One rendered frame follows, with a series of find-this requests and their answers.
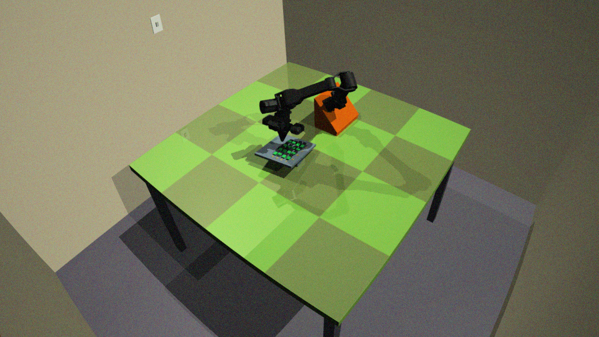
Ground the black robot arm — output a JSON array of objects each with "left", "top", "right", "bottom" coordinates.
[{"left": 259, "top": 71, "right": 358, "bottom": 132}]

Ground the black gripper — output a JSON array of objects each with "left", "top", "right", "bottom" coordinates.
[{"left": 262, "top": 111, "right": 304, "bottom": 142}]

